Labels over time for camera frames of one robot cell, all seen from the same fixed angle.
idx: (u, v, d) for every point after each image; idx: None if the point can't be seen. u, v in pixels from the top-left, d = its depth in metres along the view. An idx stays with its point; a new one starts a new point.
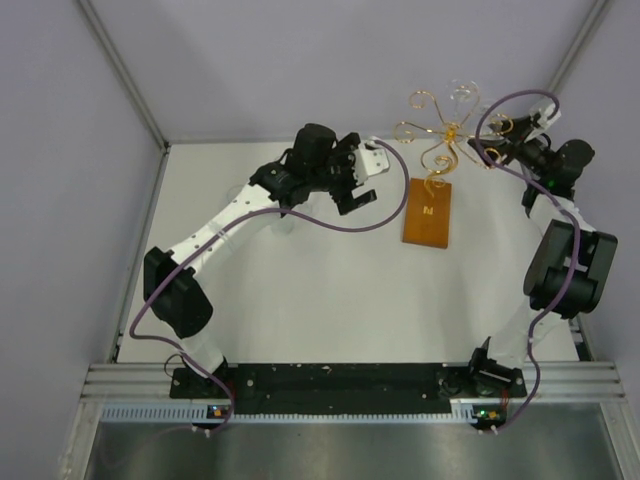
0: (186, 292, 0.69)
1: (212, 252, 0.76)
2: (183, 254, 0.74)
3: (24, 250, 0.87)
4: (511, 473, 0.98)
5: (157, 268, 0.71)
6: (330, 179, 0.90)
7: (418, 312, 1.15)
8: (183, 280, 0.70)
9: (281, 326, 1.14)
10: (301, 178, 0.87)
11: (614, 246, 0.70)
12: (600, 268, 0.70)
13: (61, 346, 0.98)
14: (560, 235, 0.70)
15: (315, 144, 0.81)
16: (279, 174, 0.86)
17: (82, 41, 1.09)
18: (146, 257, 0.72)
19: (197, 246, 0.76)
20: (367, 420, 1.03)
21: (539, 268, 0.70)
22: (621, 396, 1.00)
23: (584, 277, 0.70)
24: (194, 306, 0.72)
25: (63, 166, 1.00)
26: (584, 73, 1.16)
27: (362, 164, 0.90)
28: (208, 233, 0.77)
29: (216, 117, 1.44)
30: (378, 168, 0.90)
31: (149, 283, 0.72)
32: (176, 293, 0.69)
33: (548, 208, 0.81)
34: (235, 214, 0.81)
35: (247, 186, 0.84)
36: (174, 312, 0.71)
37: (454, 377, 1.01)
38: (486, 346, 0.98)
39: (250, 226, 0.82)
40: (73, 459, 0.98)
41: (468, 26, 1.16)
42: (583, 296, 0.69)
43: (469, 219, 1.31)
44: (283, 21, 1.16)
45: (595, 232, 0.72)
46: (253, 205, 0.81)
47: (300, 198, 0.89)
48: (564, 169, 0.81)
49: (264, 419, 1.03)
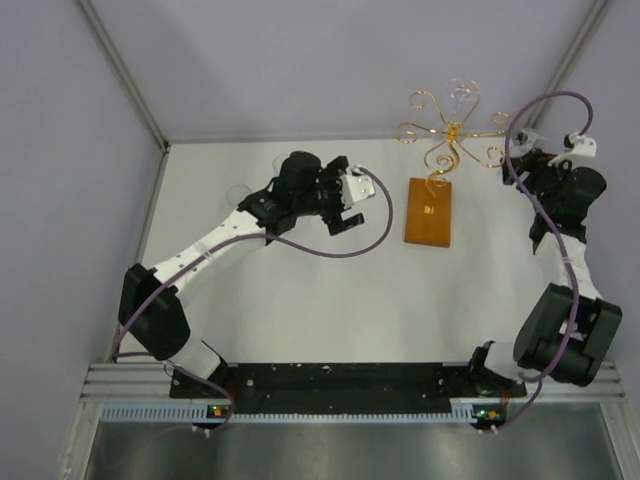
0: (166, 310, 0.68)
1: (196, 273, 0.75)
2: (165, 274, 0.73)
3: (24, 250, 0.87)
4: (510, 473, 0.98)
5: (137, 286, 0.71)
6: (318, 205, 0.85)
7: (418, 312, 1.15)
8: (163, 298, 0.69)
9: (280, 326, 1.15)
10: (288, 207, 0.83)
11: (619, 320, 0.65)
12: (600, 344, 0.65)
13: (60, 346, 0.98)
14: (557, 303, 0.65)
15: (298, 175, 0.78)
16: (265, 202, 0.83)
17: (80, 40, 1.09)
18: (127, 274, 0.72)
19: (181, 265, 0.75)
20: (367, 420, 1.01)
21: (531, 335, 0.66)
22: (621, 396, 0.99)
23: (579, 351, 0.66)
24: (169, 327, 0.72)
25: (63, 165, 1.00)
26: (584, 72, 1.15)
27: (348, 189, 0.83)
28: (194, 252, 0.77)
29: (216, 116, 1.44)
30: (363, 194, 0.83)
31: (127, 301, 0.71)
32: (157, 312, 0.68)
33: (553, 253, 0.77)
34: (222, 236, 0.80)
35: (235, 212, 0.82)
36: (152, 332, 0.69)
37: (454, 377, 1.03)
38: (485, 345, 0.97)
39: (238, 249, 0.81)
40: (73, 459, 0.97)
41: (468, 25, 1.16)
42: (577, 369, 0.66)
43: (469, 219, 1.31)
44: (284, 21, 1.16)
45: (598, 299, 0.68)
46: (240, 229, 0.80)
47: (287, 227, 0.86)
48: (574, 193, 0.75)
49: (264, 419, 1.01)
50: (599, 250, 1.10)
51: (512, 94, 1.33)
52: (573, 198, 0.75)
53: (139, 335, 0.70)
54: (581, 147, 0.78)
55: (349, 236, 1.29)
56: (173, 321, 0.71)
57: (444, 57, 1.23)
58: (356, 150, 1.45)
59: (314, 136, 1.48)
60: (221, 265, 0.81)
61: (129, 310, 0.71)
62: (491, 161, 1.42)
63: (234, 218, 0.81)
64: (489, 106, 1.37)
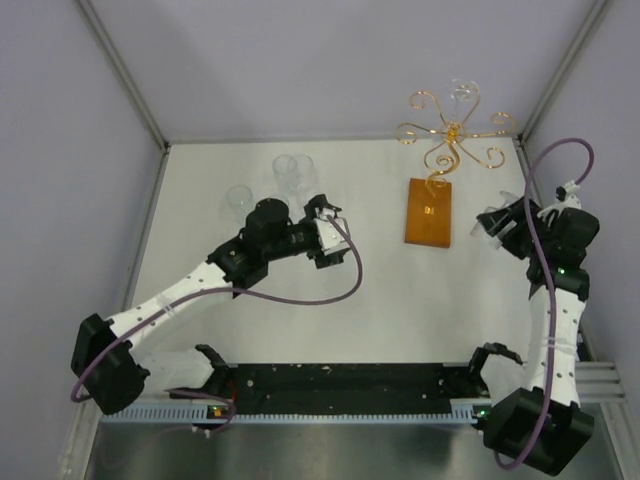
0: (119, 367, 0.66)
1: (154, 328, 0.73)
2: (122, 328, 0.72)
3: (24, 249, 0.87)
4: (510, 473, 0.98)
5: (91, 339, 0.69)
6: (292, 247, 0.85)
7: (418, 313, 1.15)
8: (115, 355, 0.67)
9: (280, 326, 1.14)
10: (256, 259, 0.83)
11: (590, 431, 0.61)
12: (568, 446, 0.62)
13: (59, 347, 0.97)
14: (527, 412, 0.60)
15: (263, 229, 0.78)
16: (234, 257, 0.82)
17: (80, 41, 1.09)
18: (83, 325, 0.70)
19: (139, 318, 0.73)
20: (368, 420, 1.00)
21: (494, 432, 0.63)
22: (621, 396, 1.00)
23: (545, 447, 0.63)
24: (124, 382, 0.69)
25: (62, 164, 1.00)
26: (583, 71, 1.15)
27: (321, 233, 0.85)
28: (154, 306, 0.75)
29: (216, 117, 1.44)
30: (334, 240, 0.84)
31: (80, 352, 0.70)
32: (108, 368, 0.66)
33: (542, 327, 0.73)
34: (187, 288, 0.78)
35: (204, 264, 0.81)
36: (103, 387, 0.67)
37: (454, 377, 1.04)
38: (485, 347, 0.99)
39: (198, 304, 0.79)
40: (73, 459, 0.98)
41: (468, 24, 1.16)
42: (542, 464, 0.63)
43: (469, 219, 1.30)
44: (283, 21, 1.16)
45: (572, 406, 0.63)
46: (205, 283, 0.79)
47: (258, 277, 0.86)
48: (572, 227, 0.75)
49: (264, 419, 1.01)
50: (599, 250, 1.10)
51: (512, 94, 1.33)
52: (571, 231, 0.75)
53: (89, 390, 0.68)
54: (570, 199, 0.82)
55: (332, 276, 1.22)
56: (124, 380, 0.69)
57: (444, 57, 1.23)
58: (356, 150, 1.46)
59: (314, 137, 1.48)
60: (182, 317, 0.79)
61: (83, 363, 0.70)
62: (490, 160, 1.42)
63: (202, 271, 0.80)
64: (489, 106, 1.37)
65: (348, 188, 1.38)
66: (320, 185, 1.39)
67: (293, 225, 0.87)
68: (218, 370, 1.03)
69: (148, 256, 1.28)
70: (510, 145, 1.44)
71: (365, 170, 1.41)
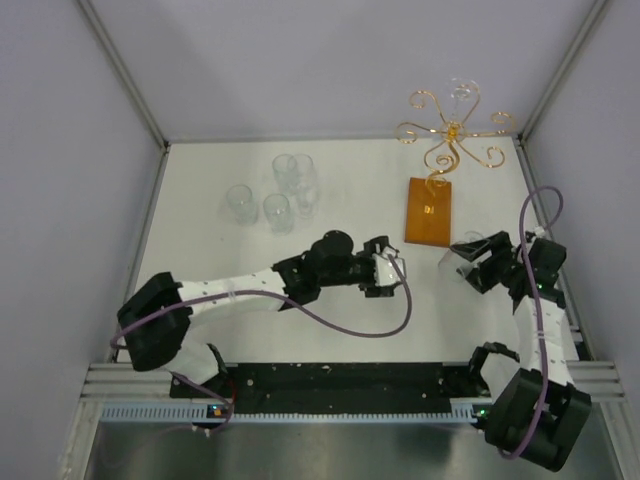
0: (175, 329, 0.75)
1: (214, 305, 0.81)
2: (187, 293, 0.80)
3: (24, 250, 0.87)
4: (509, 473, 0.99)
5: (157, 293, 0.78)
6: (351, 275, 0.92)
7: (419, 313, 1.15)
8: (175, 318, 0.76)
9: (279, 325, 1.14)
10: (312, 282, 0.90)
11: (587, 409, 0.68)
12: (570, 433, 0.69)
13: (59, 346, 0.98)
14: (528, 392, 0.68)
15: (324, 259, 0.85)
16: (293, 277, 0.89)
17: (81, 42, 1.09)
18: (153, 278, 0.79)
19: (204, 292, 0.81)
20: (368, 420, 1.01)
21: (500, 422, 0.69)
22: (621, 396, 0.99)
23: (548, 438, 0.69)
24: (166, 345, 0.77)
25: (62, 164, 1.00)
26: (583, 71, 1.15)
27: (379, 268, 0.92)
28: (220, 286, 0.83)
29: (216, 116, 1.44)
30: (390, 277, 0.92)
31: (141, 301, 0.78)
32: (167, 325, 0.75)
33: (530, 323, 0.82)
34: (249, 283, 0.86)
35: (270, 269, 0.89)
36: (150, 340, 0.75)
37: (454, 377, 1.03)
38: (485, 346, 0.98)
39: (253, 301, 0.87)
40: (73, 459, 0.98)
41: (468, 24, 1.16)
42: (547, 454, 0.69)
43: (469, 219, 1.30)
44: (284, 20, 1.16)
45: (569, 385, 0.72)
46: (267, 285, 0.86)
47: (316, 295, 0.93)
48: (547, 246, 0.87)
49: (265, 418, 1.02)
50: (599, 249, 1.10)
51: (512, 94, 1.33)
52: (546, 252, 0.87)
53: (133, 339, 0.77)
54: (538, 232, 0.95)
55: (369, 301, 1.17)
56: (171, 344, 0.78)
57: (444, 57, 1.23)
58: (356, 149, 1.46)
59: (314, 136, 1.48)
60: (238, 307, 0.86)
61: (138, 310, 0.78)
62: (490, 160, 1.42)
63: (264, 274, 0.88)
64: (489, 106, 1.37)
65: (347, 187, 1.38)
66: (320, 184, 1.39)
67: (354, 256, 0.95)
68: (220, 374, 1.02)
69: (149, 256, 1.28)
70: (510, 144, 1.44)
71: (365, 170, 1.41)
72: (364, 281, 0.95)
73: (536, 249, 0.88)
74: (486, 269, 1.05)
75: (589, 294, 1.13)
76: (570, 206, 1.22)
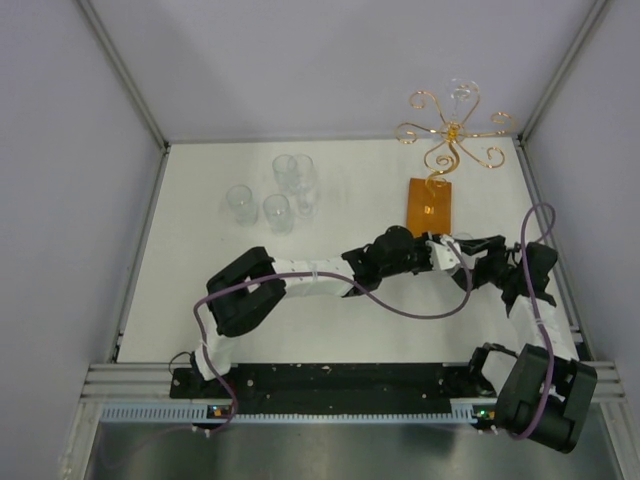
0: (270, 297, 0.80)
1: (299, 282, 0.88)
2: (282, 268, 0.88)
3: (24, 250, 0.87)
4: (509, 472, 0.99)
5: (255, 263, 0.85)
6: (410, 263, 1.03)
7: (432, 300, 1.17)
8: (271, 286, 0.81)
9: (277, 325, 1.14)
10: (374, 272, 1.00)
11: (594, 381, 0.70)
12: (578, 406, 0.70)
13: (60, 346, 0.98)
14: (536, 364, 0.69)
15: (389, 252, 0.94)
16: (360, 267, 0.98)
17: (81, 42, 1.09)
18: (250, 251, 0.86)
19: (292, 269, 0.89)
20: (368, 420, 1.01)
21: (512, 400, 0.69)
22: (621, 396, 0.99)
23: (558, 415, 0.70)
24: (254, 315, 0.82)
25: (62, 165, 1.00)
26: (583, 72, 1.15)
27: (436, 257, 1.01)
28: (305, 266, 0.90)
29: (217, 117, 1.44)
30: (450, 263, 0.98)
31: (239, 270, 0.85)
32: (261, 292, 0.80)
33: (528, 314, 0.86)
34: (325, 265, 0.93)
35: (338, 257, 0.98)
36: (246, 304, 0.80)
37: (454, 377, 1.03)
38: (485, 346, 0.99)
39: (328, 284, 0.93)
40: (73, 459, 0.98)
41: (467, 24, 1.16)
42: (559, 433, 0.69)
43: (470, 219, 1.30)
44: (284, 21, 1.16)
45: (573, 361, 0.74)
46: (342, 271, 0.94)
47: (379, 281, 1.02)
48: (539, 254, 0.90)
49: (265, 418, 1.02)
50: (599, 249, 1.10)
51: (512, 94, 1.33)
52: (539, 260, 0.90)
53: (227, 303, 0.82)
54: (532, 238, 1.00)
55: (395, 289, 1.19)
56: (258, 314, 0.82)
57: (444, 57, 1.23)
58: (356, 150, 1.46)
59: (314, 137, 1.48)
60: (314, 288, 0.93)
61: (234, 278, 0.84)
62: (490, 160, 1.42)
63: (337, 261, 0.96)
64: (490, 106, 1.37)
65: (347, 187, 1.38)
66: (320, 185, 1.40)
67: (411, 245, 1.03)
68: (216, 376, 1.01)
69: (148, 256, 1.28)
70: (510, 144, 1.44)
71: (365, 170, 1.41)
72: (420, 264, 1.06)
73: (530, 251, 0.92)
74: (478, 268, 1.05)
75: (588, 294, 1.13)
76: (570, 206, 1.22)
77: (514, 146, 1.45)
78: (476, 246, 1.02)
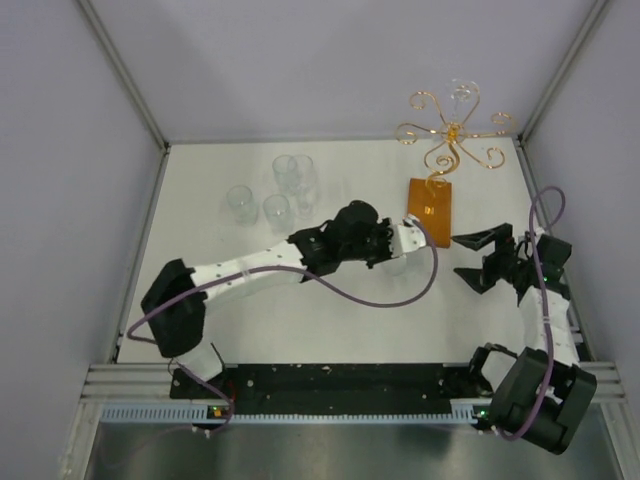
0: (192, 312, 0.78)
1: (229, 286, 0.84)
2: (200, 278, 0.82)
3: (24, 251, 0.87)
4: (510, 472, 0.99)
5: (171, 280, 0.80)
6: (366, 250, 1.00)
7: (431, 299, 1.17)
8: (190, 304, 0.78)
9: (277, 324, 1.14)
10: (332, 250, 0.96)
11: (592, 388, 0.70)
12: (573, 412, 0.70)
13: (60, 347, 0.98)
14: (533, 369, 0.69)
15: (352, 225, 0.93)
16: (314, 244, 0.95)
17: (81, 42, 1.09)
18: (165, 268, 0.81)
19: (218, 274, 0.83)
20: (368, 420, 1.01)
21: (505, 400, 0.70)
22: (621, 397, 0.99)
23: (553, 418, 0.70)
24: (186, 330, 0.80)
25: (62, 166, 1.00)
26: (583, 72, 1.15)
27: (398, 240, 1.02)
28: (234, 267, 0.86)
29: (217, 117, 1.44)
30: (414, 244, 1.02)
31: (157, 291, 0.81)
32: (181, 309, 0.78)
33: (536, 309, 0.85)
34: (265, 260, 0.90)
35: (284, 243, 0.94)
36: (169, 327, 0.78)
37: (454, 377, 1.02)
38: (485, 346, 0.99)
39: (268, 278, 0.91)
40: (73, 459, 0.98)
41: (467, 25, 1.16)
42: (551, 435, 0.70)
43: (470, 219, 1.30)
44: (284, 22, 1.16)
45: (573, 369, 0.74)
46: (284, 259, 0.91)
47: (330, 268, 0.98)
48: (551, 244, 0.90)
49: (264, 419, 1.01)
50: (600, 249, 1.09)
51: (512, 94, 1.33)
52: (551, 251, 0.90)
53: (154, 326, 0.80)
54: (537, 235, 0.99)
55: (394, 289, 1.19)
56: (190, 328, 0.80)
57: (444, 56, 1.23)
58: (356, 150, 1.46)
59: (314, 137, 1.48)
60: (253, 286, 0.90)
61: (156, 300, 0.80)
62: (490, 160, 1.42)
63: (280, 248, 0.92)
64: (490, 106, 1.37)
65: (348, 187, 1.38)
66: (320, 185, 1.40)
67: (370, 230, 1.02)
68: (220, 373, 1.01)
69: (148, 256, 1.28)
70: (510, 144, 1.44)
71: (365, 170, 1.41)
72: (377, 254, 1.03)
73: (543, 241, 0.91)
74: (488, 264, 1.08)
75: (588, 295, 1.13)
76: (570, 207, 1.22)
77: (514, 146, 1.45)
78: (481, 239, 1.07)
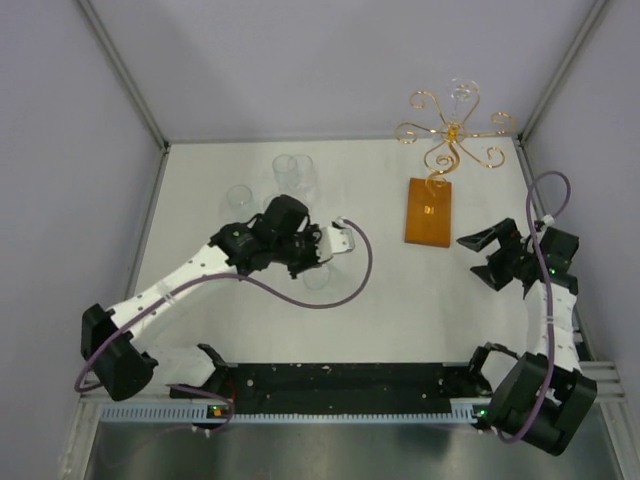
0: (119, 359, 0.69)
1: (155, 316, 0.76)
2: (121, 320, 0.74)
3: (24, 251, 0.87)
4: (512, 472, 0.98)
5: (93, 328, 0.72)
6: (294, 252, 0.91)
7: (430, 297, 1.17)
8: (117, 346, 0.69)
9: (278, 324, 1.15)
10: (262, 244, 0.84)
11: (593, 395, 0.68)
12: (572, 417, 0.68)
13: (59, 347, 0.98)
14: (532, 373, 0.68)
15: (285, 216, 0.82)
16: (242, 236, 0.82)
17: (80, 41, 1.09)
18: (85, 318, 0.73)
19: (139, 308, 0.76)
20: (367, 420, 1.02)
21: (502, 403, 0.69)
22: (621, 396, 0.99)
23: (551, 422, 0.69)
24: (128, 373, 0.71)
25: (63, 166, 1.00)
26: (583, 72, 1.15)
27: (327, 242, 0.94)
28: (154, 294, 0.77)
29: (217, 116, 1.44)
30: (342, 245, 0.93)
31: (87, 343, 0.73)
32: (107, 358, 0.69)
33: (540, 309, 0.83)
34: (189, 275, 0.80)
35: (205, 247, 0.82)
36: (107, 376, 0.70)
37: (454, 376, 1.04)
38: (485, 346, 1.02)
39: (198, 291, 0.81)
40: (73, 459, 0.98)
41: (467, 24, 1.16)
42: (549, 439, 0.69)
43: (470, 219, 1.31)
44: (283, 21, 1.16)
45: (574, 371, 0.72)
46: (207, 268, 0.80)
47: (258, 267, 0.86)
48: (557, 238, 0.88)
49: (264, 418, 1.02)
50: (599, 249, 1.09)
51: (512, 94, 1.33)
52: (557, 245, 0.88)
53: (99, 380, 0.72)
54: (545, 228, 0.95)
55: (394, 287, 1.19)
56: (131, 371, 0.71)
57: (444, 56, 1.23)
58: (356, 150, 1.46)
59: (314, 137, 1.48)
60: (184, 305, 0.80)
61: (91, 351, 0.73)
62: (490, 160, 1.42)
63: (203, 256, 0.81)
64: (490, 106, 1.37)
65: (348, 187, 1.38)
66: (320, 184, 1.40)
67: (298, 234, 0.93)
68: (219, 369, 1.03)
69: (148, 256, 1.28)
70: (510, 144, 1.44)
71: (365, 169, 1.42)
72: (302, 260, 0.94)
73: (550, 235, 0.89)
74: (494, 260, 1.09)
75: (588, 294, 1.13)
76: (571, 206, 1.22)
77: (514, 145, 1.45)
78: (484, 239, 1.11)
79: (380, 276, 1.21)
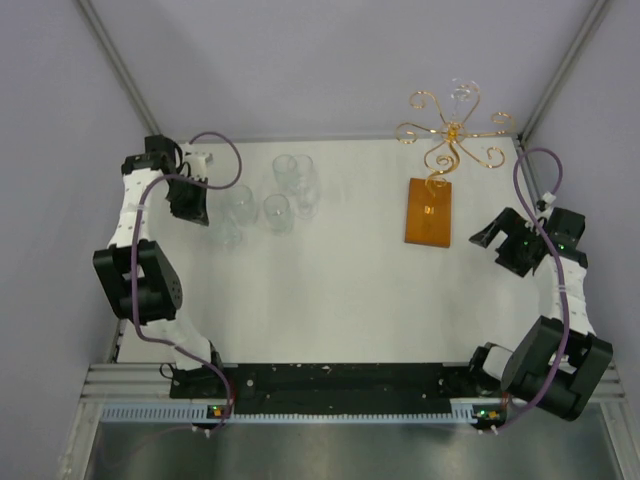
0: (156, 255, 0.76)
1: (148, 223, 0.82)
2: (126, 241, 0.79)
3: (24, 252, 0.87)
4: (511, 472, 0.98)
5: (113, 264, 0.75)
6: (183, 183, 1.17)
7: (430, 297, 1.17)
8: (146, 249, 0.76)
9: (275, 325, 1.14)
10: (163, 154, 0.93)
11: (609, 357, 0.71)
12: (587, 381, 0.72)
13: (59, 347, 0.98)
14: (549, 338, 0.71)
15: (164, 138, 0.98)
16: (145, 156, 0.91)
17: (80, 41, 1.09)
18: (98, 267, 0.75)
19: (130, 227, 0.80)
20: (368, 420, 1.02)
21: (519, 369, 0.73)
22: (621, 396, 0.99)
23: (566, 387, 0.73)
24: (165, 269, 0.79)
25: (63, 167, 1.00)
26: (584, 72, 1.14)
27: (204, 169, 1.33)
28: (130, 211, 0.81)
29: (217, 117, 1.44)
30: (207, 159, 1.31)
31: (117, 285, 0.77)
32: (146, 263, 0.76)
33: (552, 277, 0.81)
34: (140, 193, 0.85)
35: (126, 178, 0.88)
36: (158, 280, 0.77)
37: (454, 377, 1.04)
38: (485, 346, 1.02)
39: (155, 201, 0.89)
40: (73, 459, 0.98)
41: (467, 25, 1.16)
42: (564, 403, 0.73)
43: (469, 218, 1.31)
44: (283, 21, 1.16)
45: (590, 335, 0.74)
46: (146, 181, 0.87)
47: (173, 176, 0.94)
48: (564, 216, 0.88)
49: (265, 418, 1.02)
50: (599, 249, 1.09)
51: (512, 94, 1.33)
52: (565, 222, 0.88)
53: (146, 295, 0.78)
54: (549, 208, 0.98)
55: (392, 288, 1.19)
56: (165, 264, 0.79)
57: (444, 56, 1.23)
58: (356, 150, 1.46)
59: (314, 137, 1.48)
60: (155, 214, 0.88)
61: (122, 289, 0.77)
62: (490, 160, 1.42)
63: (137, 177, 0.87)
64: (489, 106, 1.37)
65: (348, 187, 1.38)
66: (320, 184, 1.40)
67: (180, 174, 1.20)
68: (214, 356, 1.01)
69: None
70: (510, 145, 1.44)
71: (365, 169, 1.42)
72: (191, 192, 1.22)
73: (556, 214, 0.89)
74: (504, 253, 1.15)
75: (588, 295, 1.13)
76: (571, 207, 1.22)
77: (514, 145, 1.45)
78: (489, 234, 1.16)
79: (380, 275, 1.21)
